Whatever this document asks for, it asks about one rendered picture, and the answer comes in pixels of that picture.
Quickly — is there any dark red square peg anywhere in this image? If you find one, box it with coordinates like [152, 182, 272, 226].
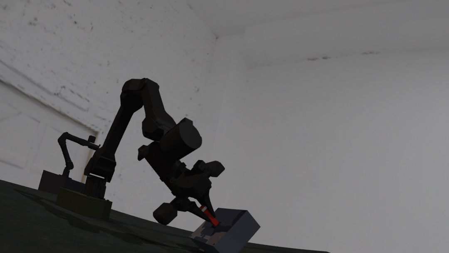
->
[200, 205, 219, 227]

